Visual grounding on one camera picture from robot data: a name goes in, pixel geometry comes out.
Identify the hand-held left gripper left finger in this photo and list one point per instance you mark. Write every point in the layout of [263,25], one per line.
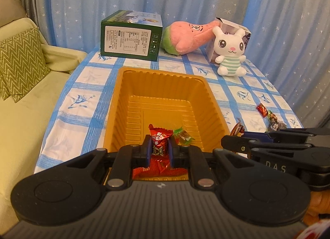
[148,151]

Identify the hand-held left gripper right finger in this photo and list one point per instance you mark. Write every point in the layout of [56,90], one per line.
[172,152]

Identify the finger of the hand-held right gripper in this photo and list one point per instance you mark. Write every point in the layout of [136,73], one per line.
[257,137]
[237,144]

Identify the red candy packet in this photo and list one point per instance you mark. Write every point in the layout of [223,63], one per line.
[159,143]
[157,170]

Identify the dark red twist candy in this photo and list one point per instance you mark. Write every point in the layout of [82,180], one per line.
[237,128]

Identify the clear green twist candy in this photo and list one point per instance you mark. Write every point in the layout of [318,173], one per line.
[184,135]

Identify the dark packet with green ends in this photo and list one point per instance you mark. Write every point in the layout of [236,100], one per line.
[275,124]

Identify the small red twist candy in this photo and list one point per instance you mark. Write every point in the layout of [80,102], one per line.
[262,110]

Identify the orange plastic tray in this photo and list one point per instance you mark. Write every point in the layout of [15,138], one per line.
[159,94]

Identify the red patterned clothing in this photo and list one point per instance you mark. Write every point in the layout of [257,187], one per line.
[315,230]

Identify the blue checked tablecloth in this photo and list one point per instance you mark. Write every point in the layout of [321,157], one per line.
[82,99]

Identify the white rabbit plush toy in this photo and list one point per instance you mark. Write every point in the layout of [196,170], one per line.
[229,48]

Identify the green cardboard box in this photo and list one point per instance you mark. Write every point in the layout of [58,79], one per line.
[126,40]

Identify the white printed box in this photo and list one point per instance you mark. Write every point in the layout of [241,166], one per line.
[229,26]

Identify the pink plush toy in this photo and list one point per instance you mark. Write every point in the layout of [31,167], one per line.
[188,35]

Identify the pale green sofa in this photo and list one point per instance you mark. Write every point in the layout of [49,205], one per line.
[23,130]

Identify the green zigzag cushion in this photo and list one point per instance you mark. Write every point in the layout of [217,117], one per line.
[4,90]
[23,58]

